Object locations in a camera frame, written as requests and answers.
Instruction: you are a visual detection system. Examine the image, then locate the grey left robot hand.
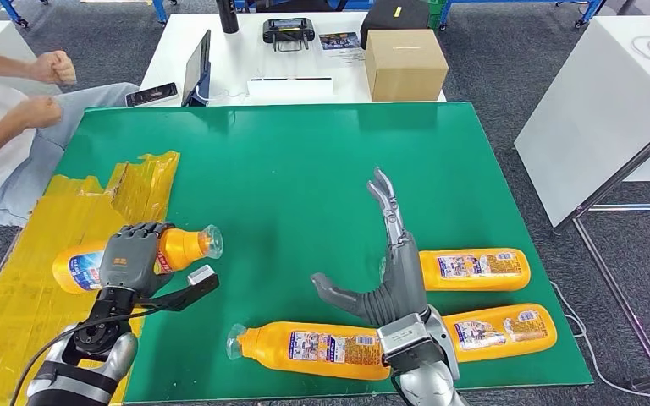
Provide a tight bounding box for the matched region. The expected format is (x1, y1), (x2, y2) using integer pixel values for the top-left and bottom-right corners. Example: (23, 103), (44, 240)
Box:
(98, 222), (176, 299)

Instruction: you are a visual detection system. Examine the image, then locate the person's left hand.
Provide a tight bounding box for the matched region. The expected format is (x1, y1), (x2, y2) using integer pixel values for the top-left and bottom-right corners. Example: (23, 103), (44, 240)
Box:
(29, 50), (78, 87)

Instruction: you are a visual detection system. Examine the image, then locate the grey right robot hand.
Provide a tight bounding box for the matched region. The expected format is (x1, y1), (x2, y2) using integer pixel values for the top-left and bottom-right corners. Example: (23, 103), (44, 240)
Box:
(311, 167), (429, 326)

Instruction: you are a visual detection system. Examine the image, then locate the person's right hand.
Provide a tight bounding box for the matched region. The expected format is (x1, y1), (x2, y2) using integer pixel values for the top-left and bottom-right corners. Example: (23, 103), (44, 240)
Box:
(16, 96), (64, 130)

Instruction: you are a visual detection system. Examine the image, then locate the orange detergent bottle clear cap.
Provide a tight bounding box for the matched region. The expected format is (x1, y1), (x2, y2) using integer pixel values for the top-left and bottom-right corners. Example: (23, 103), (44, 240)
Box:
(419, 248), (532, 293)
(443, 303), (559, 365)
(226, 321), (392, 382)
(52, 225), (224, 295)

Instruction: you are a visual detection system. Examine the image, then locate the black smartphone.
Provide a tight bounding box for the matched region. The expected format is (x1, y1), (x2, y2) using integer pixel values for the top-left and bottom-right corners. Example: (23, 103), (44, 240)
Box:
(124, 82), (179, 108)

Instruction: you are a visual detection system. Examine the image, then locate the yellow taped cardboard sheet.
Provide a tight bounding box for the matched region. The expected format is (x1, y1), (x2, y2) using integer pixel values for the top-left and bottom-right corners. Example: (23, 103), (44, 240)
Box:
(0, 150), (181, 406)

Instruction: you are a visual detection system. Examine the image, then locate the blue steel rack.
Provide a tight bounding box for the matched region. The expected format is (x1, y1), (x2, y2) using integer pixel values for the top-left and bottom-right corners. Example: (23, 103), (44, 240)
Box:
(0, 0), (170, 28)
(439, 0), (607, 30)

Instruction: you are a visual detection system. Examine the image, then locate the black tablet on stand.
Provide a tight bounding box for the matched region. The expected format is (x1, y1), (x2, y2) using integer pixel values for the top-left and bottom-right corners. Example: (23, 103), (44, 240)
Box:
(180, 29), (212, 107)

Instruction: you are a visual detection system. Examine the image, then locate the black flask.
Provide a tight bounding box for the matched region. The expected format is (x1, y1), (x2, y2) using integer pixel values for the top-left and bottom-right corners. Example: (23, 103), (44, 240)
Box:
(215, 0), (240, 35)

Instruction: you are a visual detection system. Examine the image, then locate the white desk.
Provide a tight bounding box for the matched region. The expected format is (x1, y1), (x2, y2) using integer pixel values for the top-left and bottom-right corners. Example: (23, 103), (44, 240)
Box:
(140, 12), (447, 107)

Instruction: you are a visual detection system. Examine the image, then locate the brown cardboard box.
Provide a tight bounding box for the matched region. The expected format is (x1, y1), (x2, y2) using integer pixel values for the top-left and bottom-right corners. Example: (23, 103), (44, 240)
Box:
(364, 28), (450, 103)

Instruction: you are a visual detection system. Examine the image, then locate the long white box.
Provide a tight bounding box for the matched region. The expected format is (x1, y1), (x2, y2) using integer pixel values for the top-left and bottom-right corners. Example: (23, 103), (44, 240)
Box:
(246, 77), (334, 103)

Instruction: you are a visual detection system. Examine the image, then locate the black handheld controller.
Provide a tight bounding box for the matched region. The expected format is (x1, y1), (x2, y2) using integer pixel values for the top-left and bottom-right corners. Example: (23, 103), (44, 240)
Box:
(262, 18), (316, 53)

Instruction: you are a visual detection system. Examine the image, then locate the printed brochure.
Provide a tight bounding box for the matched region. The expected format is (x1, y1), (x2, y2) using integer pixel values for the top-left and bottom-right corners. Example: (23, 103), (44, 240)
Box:
(317, 30), (366, 63)

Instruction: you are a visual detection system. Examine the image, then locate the large white table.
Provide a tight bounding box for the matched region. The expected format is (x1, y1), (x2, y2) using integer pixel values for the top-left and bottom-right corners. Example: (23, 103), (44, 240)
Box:
(514, 15), (650, 228)

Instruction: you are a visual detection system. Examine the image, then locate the black bag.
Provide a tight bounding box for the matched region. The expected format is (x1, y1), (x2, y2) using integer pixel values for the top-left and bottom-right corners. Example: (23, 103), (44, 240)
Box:
(359, 0), (431, 51)

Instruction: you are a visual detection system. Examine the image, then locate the green plastic crate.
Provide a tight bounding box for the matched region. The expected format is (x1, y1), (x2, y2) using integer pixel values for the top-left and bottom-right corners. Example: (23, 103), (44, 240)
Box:
(427, 0), (449, 30)

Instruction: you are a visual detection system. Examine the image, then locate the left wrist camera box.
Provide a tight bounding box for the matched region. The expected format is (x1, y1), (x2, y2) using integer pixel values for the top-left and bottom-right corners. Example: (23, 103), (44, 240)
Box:
(134, 265), (221, 314)

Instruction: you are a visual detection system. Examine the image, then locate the white charging cable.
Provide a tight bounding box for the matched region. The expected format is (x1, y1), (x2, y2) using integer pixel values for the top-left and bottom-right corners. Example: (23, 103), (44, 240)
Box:
(206, 84), (249, 107)

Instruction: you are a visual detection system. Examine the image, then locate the white floor cable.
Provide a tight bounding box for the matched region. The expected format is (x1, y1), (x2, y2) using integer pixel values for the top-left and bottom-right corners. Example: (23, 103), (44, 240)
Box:
(548, 280), (650, 400)

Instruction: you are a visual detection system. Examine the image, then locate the metal table frame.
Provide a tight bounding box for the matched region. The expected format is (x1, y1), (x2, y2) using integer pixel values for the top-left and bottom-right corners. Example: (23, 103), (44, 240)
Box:
(552, 125), (650, 393)

